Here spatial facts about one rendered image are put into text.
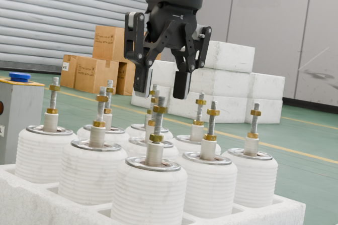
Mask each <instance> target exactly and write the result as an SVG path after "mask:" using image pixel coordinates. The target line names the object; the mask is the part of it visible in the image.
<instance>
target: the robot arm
mask: <svg viewBox="0 0 338 225"><path fill-rule="evenodd" d="M145 1H146V2H147V3H148V7H147V10H146V11H145V13H142V12H127V13H126V14H125V30H124V58H125V59H128V60H130V61H131V62H133V63H134V64H135V67H136V68H135V75H134V83H133V89H134V91H135V95H136V96H138V97H145V98H148V97H149V95H150V87H151V79H152V71H153V69H150V67H151V66H152V65H153V63H154V61H155V59H156V58H157V56H158V54H159V53H161V52H162V51H163V50H164V48H165V47H166V48H170V49H171V53H172V54H173V55H174V57H175V60H176V65H177V69H178V70H179V71H176V74H175V81H174V89H173V97H174V98H176V99H183V100H185V99H187V95H188V94H189V91H190V84H191V77H192V72H193V71H194V70H196V69H198V68H203V67H204V65H205V61H206V56H207V51H208V47H209V42H210V37H211V33H212V28H211V27H210V26H201V25H199V24H197V19H196V13H197V11H198V10H200V9H201V7H202V3H203V0H145ZM144 28H147V31H146V33H145V35H144ZM133 43H134V50H133ZM183 47H185V48H183ZM197 51H199V55H198V59H196V54H197ZM184 58H185V61H184Z"/></svg>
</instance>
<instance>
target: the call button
mask: <svg viewBox="0 0 338 225"><path fill-rule="evenodd" d="M9 77H11V80H13V81H20V82H28V79H30V78H31V75H30V74H27V73H19V72H10V73H9Z"/></svg>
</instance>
